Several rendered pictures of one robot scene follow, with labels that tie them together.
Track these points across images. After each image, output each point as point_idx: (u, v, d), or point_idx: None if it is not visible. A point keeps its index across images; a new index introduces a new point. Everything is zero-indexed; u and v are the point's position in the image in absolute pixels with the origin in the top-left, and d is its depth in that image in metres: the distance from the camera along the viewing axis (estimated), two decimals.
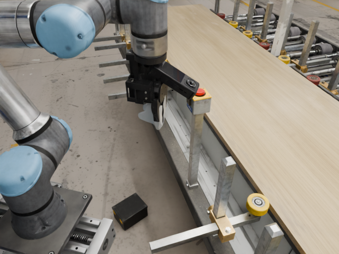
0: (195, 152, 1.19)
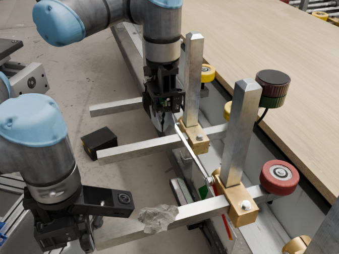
0: None
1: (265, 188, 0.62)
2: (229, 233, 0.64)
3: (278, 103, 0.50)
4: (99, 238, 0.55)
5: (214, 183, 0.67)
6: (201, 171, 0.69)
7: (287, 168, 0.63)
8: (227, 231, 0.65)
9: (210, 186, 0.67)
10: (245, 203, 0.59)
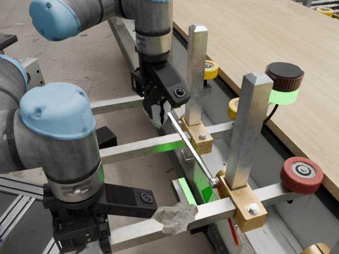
0: None
1: (287, 186, 0.59)
2: (236, 238, 0.60)
3: (290, 98, 0.46)
4: (115, 239, 0.52)
5: (218, 185, 0.63)
6: (204, 172, 0.65)
7: (310, 166, 0.60)
8: (233, 236, 0.60)
9: (214, 187, 0.63)
10: (252, 207, 0.55)
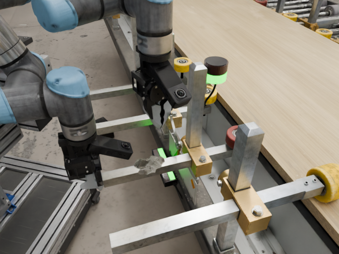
0: (135, 34, 1.36)
1: (229, 145, 0.83)
2: None
3: (220, 79, 0.70)
4: (106, 177, 0.76)
5: (181, 147, 0.89)
6: (176, 141, 0.86)
7: None
8: None
9: (177, 148, 0.89)
10: (202, 157, 0.79)
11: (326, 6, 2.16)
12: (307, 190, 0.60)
